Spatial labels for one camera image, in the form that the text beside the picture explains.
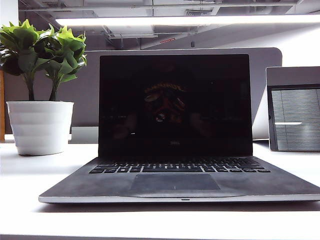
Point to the silver Dell laptop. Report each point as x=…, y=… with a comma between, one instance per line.
x=175, y=112

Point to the small dark ceiling sensor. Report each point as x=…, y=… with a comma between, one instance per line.
x=192, y=44

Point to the red ceiling sign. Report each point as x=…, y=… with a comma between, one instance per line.
x=167, y=41

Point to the white angled stand panel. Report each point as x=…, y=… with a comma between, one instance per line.
x=261, y=125

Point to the long ceiling light strip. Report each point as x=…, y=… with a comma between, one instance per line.
x=187, y=20

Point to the green artificial plant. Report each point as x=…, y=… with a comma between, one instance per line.
x=27, y=50

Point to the black framed reflective tablet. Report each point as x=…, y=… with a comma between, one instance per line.
x=295, y=120

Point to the silver divider mounting bracket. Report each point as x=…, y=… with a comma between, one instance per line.
x=83, y=135

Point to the ceiling air vent grille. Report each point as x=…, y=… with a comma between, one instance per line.
x=198, y=12

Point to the grey desk divider panel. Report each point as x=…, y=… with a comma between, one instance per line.
x=265, y=75

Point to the white ribbed plant pot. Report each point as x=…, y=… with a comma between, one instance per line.
x=40, y=127

